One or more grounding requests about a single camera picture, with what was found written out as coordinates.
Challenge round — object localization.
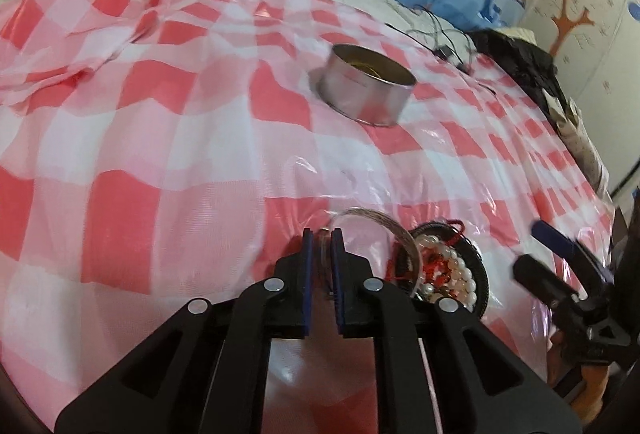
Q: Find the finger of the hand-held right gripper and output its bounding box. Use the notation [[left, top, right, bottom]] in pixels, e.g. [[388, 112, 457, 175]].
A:
[[514, 254, 588, 320], [531, 219, 616, 287]]

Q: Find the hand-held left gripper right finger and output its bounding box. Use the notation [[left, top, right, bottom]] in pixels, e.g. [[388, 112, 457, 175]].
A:
[[332, 228, 583, 434]]

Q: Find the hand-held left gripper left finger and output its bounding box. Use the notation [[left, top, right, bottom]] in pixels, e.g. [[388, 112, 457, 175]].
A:
[[55, 228, 315, 434]]

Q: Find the thin silver bangle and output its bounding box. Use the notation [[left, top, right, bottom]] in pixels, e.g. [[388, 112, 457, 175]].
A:
[[320, 208, 423, 300]]

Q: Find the pile of bead bracelets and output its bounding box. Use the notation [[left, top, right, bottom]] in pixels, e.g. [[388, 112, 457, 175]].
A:
[[395, 219, 490, 315]]

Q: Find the round metal tin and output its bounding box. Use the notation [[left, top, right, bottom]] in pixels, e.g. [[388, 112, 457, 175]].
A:
[[316, 43, 417, 128]]

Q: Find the person's right hand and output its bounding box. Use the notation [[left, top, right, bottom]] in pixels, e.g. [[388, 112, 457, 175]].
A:
[[547, 339, 608, 422]]

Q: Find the beige printed cloth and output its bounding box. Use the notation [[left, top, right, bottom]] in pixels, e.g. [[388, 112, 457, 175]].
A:
[[555, 94, 612, 197]]

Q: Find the black jacket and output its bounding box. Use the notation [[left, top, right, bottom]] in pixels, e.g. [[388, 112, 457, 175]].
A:
[[470, 28, 576, 135]]

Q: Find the red white checked plastic tablecloth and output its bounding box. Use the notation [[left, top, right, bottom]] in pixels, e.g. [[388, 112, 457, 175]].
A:
[[0, 0, 616, 434]]

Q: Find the black charger cable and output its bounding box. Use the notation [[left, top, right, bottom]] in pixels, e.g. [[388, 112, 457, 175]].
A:
[[405, 7, 498, 95]]

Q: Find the orange tree wall sticker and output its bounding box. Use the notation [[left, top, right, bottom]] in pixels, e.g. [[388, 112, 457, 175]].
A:
[[530, 0, 631, 60]]

